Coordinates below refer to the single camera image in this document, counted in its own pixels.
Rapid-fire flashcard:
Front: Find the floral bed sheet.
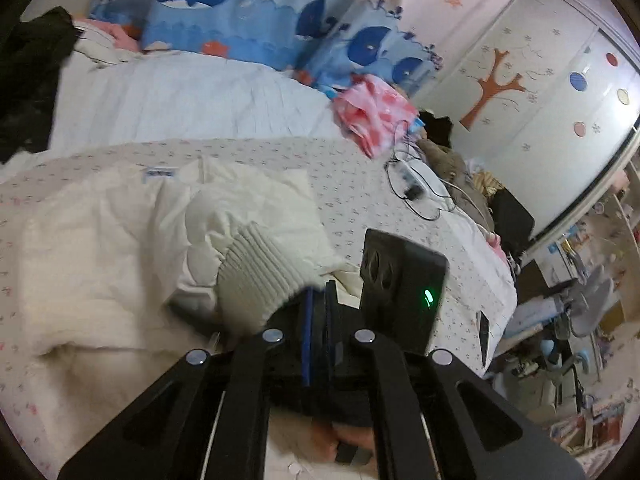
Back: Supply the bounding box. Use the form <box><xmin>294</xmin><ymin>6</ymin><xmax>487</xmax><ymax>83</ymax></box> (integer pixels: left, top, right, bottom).
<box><xmin>0</xmin><ymin>137</ymin><xmax>518</xmax><ymax>480</ymax></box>

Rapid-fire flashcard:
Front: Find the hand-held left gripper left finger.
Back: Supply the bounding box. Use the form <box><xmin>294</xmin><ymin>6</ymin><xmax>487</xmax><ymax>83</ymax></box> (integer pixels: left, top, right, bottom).
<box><xmin>57</xmin><ymin>287</ymin><xmax>319</xmax><ymax>480</ymax></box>

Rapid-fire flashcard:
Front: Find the grey desk fan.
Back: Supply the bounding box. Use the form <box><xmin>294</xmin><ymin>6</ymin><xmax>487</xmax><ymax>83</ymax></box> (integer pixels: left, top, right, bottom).
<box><xmin>564</xmin><ymin>264</ymin><xmax>617</xmax><ymax>341</ymax></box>

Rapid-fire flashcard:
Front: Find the blue whale print curtain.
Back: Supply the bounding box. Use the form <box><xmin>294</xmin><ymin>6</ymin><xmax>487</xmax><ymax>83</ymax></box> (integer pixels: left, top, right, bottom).
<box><xmin>90</xmin><ymin>0</ymin><xmax>443</xmax><ymax>97</ymax></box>

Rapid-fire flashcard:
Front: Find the pink patterned garment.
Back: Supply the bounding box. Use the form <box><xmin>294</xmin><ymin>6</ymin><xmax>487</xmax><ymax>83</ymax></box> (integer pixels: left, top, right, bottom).
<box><xmin>332</xmin><ymin>74</ymin><xmax>421</xmax><ymax>158</ymax></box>

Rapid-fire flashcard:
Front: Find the white power strip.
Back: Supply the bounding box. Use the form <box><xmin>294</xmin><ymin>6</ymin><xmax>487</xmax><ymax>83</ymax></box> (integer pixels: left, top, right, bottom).
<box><xmin>390</xmin><ymin>160</ymin><xmax>451</xmax><ymax>202</ymax></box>

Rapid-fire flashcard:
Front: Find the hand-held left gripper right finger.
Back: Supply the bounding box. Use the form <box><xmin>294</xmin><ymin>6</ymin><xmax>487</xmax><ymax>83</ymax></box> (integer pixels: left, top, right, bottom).
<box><xmin>324</xmin><ymin>280</ymin><xmax>587</xmax><ymax>480</ymax></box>

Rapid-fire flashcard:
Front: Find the black flat device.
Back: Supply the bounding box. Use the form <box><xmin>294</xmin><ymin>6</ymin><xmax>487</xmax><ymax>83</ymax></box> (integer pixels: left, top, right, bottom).
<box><xmin>476</xmin><ymin>310</ymin><xmax>494</xmax><ymax>367</ymax></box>

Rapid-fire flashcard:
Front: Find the brown garment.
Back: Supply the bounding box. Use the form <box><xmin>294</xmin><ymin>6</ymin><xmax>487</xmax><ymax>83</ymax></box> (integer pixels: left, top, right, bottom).
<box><xmin>417</xmin><ymin>137</ymin><xmax>477</xmax><ymax>197</ymax></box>

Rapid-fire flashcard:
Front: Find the plain pink cloth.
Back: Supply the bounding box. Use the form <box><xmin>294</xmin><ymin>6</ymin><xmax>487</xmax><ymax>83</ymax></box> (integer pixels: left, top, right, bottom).
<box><xmin>75</xmin><ymin>17</ymin><xmax>143</xmax><ymax>53</ymax></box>

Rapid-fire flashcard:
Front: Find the white wardrobe with tree decal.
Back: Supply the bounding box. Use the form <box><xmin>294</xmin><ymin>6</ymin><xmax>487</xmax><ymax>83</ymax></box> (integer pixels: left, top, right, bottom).
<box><xmin>414</xmin><ymin>0</ymin><xmax>640</xmax><ymax>243</ymax></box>

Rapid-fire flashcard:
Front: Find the white quilt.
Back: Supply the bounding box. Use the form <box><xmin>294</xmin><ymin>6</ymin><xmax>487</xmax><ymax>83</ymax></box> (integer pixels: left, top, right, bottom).
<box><xmin>47</xmin><ymin>50</ymin><xmax>351</xmax><ymax>161</ymax></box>

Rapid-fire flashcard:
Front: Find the black lace garment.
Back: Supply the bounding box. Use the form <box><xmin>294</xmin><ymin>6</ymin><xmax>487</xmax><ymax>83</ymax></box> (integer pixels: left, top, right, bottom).
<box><xmin>0</xmin><ymin>7</ymin><xmax>83</xmax><ymax>163</ymax></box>

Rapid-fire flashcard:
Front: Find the black bag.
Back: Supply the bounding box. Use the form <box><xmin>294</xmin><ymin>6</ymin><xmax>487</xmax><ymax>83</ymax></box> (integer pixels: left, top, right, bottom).
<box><xmin>491</xmin><ymin>187</ymin><xmax>536</xmax><ymax>262</ymax></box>

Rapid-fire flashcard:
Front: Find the person's right hand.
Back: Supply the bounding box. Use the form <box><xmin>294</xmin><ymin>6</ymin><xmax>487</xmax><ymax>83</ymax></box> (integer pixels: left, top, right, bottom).
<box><xmin>311</xmin><ymin>421</ymin><xmax>377</xmax><ymax>466</ymax></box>

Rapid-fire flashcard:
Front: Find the white padded jacket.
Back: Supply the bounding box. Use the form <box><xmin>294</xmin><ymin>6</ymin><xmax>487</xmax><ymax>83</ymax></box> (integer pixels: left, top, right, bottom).
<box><xmin>10</xmin><ymin>155</ymin><xmax>353</xmax><ymax>361</ymax></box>

